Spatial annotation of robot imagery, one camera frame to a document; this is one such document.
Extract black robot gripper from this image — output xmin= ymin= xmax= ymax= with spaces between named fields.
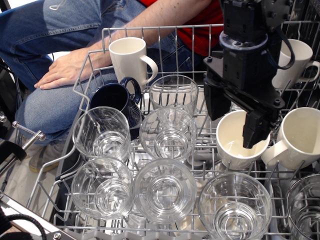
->
xmin=204 ymin=32 xmax=284 ymax=149

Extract clear glass cup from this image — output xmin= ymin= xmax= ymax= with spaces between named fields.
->
xmin=72 ymin=106 xmax=131 ymax=163
xmin=133 ymin=158 xmax=197 ymax=224
xmin=149 ymin=74 xmax=199 ymax=116
xmin=139 ymin=106 xmax=198 ymax=163
xmin=71 ymin=157 xmax=134 ymax=220
xmin=286 ymin=174 xmax=320 ymax=240
xmin=197 ymin=172 xmax=272 ymax=240

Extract person's bare forearm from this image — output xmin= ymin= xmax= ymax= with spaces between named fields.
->
xmin=86 ymin=0 xmax=213 ymax=72

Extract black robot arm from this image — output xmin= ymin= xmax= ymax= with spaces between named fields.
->
xmin=203 ymin=0 xmax=296 ymax=149

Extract person's hand on knee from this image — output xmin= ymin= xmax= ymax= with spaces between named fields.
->
xmin=34 ymin=47 xmax=91 ymax=90

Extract white mug under gripper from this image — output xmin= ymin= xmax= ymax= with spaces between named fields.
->
xmin=216 ymin=110 xmax=271 ymax=171

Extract tall white mug back right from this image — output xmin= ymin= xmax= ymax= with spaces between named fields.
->
xmin=272 ymin=39 xmax=320 ymax=90

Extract tall white mug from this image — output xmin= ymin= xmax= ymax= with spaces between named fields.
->
xmin=108 ymin=37 xmax=158 ymax=91
xmin=272 ymin=39 xmax=320 ymax=90

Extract person's red shirt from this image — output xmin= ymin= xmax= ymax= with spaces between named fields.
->
xmin=139 ymin=0 xmax=224 ymax=56

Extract dark blue mug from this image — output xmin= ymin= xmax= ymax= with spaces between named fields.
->
xmin=89 ymin=77 xmax=144 ymax=141

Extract tall white mug back left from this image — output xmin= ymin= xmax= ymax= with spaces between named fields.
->
xmin=108 ymin=37 xmax=158 ymax=91

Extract grey shoe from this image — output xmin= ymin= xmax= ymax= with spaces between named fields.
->
xmin=28 ymin=143 xmax=65 ymax=173

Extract person's blue jeans legs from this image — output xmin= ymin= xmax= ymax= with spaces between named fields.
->
xmin=0 ymin=0 xmax=204 ymax=146

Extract metal clamp with black grip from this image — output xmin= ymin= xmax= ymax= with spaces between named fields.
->
xmin=0 ymin=121 xmax=46 ymax=177

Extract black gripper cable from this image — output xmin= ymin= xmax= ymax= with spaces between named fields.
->
xmin=267 ymin=27 xmax=296 ymax=71

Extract grey wire dishwasher rack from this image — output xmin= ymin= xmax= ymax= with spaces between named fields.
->
xmin=26 ymin=20 xmax=320 ymax=240

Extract black braided cable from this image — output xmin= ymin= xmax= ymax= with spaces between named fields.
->
xmin=0 ymin=213 xmax=48 ymax=240

